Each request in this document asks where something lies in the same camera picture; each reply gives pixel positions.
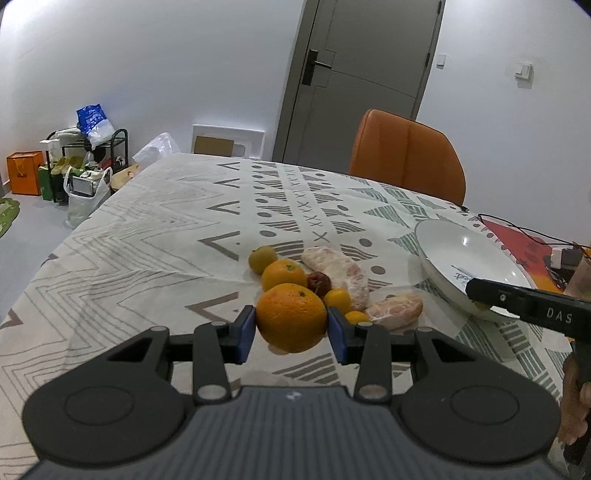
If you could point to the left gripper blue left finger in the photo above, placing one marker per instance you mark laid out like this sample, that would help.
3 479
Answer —
213 346

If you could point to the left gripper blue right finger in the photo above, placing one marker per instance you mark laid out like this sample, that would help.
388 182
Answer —
367 346

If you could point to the small yellow tangerine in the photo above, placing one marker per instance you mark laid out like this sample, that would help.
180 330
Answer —
356 317
340 299

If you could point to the short peeled pomelo segment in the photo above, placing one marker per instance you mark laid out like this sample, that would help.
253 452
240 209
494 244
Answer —
396 312

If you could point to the long peeled pomelo segment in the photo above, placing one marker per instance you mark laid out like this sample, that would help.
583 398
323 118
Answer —
343 272

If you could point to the large front orange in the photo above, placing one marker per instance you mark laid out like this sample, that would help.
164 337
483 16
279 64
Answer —
291 318

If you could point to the large orange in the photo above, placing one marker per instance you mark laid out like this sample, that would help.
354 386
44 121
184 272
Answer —
291 318
281 272

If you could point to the dark red jujube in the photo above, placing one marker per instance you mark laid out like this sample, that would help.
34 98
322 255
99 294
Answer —
319 283

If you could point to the green-yellow round fruit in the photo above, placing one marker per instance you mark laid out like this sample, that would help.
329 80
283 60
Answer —
260 258

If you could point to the small greenish-yellow citrus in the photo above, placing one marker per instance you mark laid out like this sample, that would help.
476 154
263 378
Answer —
482 306

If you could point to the person's right hand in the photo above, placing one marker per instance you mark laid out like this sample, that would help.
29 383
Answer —
575 404

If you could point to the white power adapter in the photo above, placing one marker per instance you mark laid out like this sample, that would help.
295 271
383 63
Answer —
566 258

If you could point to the red orange placemat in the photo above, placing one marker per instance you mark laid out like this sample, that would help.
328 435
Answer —
532 253

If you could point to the patterned white tablecloth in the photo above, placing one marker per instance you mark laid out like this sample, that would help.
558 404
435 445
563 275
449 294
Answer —
171 248

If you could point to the white ceramic plate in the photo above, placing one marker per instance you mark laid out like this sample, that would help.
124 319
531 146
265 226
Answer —
452 255

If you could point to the orange leather chair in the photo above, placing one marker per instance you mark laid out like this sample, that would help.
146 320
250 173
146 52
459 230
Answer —
395 150

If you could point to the white plastic bag with box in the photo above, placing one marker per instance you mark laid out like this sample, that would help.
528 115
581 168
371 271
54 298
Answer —
85 192

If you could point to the white foam packaging with cardboard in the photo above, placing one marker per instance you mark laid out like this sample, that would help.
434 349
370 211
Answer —
227 141

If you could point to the clear plastic bag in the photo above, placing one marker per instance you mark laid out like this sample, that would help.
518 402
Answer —
160 147

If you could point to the green box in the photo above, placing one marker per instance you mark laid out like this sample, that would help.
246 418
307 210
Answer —
45 183

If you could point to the black metal shoe rack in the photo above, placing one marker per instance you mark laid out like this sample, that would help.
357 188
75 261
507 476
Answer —
69 148

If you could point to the green leaf floor mat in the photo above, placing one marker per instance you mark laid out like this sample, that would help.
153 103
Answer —
9 211

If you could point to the blue and white plastic bag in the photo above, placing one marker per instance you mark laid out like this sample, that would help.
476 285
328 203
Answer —
94 124

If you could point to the orange paper bag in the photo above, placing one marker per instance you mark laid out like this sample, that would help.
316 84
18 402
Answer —
23 172

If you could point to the grey door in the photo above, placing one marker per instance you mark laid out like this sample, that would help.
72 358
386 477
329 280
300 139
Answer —
381 54

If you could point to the black door lock handle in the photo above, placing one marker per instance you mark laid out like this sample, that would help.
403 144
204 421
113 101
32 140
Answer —
311 63

